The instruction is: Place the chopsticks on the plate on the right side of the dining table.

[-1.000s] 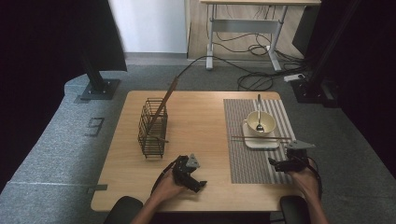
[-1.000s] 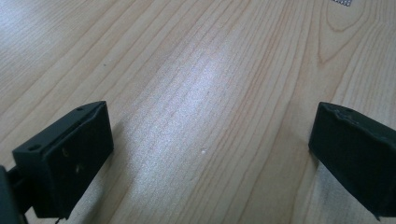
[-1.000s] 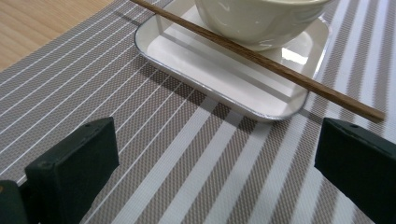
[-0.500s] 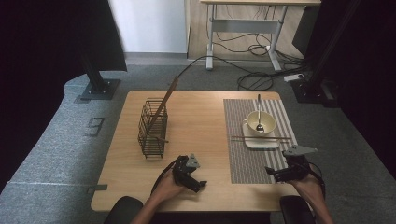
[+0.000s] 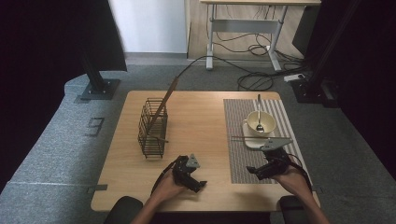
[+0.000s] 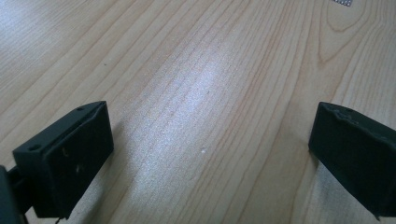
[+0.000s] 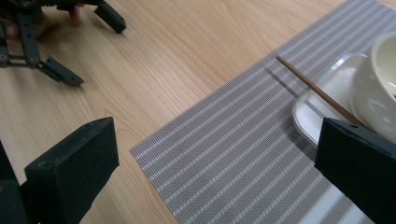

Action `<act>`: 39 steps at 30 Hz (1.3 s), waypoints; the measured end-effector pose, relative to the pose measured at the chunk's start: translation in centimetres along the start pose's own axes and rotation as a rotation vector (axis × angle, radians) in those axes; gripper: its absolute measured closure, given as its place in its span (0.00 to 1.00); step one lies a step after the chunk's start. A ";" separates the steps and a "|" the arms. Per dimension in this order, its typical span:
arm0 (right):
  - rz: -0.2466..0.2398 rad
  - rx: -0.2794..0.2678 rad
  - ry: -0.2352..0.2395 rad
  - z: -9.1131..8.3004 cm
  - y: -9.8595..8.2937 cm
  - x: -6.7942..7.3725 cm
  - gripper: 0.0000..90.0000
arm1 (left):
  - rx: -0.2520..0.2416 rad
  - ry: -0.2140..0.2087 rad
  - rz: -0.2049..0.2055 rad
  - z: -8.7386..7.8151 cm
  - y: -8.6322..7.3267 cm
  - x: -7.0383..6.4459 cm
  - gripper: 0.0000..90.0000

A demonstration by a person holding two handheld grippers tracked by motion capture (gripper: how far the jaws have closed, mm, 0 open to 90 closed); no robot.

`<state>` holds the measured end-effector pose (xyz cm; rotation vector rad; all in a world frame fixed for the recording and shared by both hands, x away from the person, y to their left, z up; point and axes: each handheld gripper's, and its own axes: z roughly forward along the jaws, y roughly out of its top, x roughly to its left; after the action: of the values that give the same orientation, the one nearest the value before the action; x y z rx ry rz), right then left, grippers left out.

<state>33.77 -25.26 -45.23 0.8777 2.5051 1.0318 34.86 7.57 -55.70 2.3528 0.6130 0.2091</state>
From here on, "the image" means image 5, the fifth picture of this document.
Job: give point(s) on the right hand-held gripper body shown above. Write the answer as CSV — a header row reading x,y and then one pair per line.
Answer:
x,y
278,163

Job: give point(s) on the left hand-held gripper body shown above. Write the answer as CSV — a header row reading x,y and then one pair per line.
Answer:
x,y
182,170

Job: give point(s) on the white square plate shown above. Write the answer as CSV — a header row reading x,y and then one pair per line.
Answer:
x,y
250,142

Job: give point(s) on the person's left hand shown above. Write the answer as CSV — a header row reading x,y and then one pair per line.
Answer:
x,y
166,189

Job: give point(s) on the person's right hand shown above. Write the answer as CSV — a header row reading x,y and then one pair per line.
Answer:
x,y
295,183

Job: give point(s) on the grey striped woven placemat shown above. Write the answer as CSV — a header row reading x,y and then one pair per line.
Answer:
x,y
236,155

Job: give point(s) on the cream ceramic bowl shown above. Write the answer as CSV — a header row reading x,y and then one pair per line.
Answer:
x,y
269,119

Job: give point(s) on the black chair armrest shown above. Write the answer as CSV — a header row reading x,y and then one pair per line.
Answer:
x,y
123,210
289,211

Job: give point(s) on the grey tape strip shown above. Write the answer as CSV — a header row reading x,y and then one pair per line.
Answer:
x,y
98,188
317,189

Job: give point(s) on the silver metal spoon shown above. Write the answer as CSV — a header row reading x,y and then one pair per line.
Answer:
x,y
258,109

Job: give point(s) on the black metal stand with base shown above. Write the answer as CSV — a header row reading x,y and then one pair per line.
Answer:
x,y
99,88
311,91

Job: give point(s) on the long brown wooden chopstick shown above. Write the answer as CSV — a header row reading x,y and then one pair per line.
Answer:
x,y
170,90

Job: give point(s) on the white power strip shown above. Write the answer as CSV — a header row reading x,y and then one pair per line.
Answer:
x,y
294,77

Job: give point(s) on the grey floor socket plate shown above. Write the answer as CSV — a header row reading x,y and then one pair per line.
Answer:
x,y
95,126

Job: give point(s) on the black curtain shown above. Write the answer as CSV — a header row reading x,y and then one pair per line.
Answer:
x,y
40,62
370,77

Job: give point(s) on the black flat panel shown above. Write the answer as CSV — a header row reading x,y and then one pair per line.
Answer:
x,y
306,31

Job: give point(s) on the white frame standing desk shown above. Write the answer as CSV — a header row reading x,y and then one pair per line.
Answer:
x,y
246,25

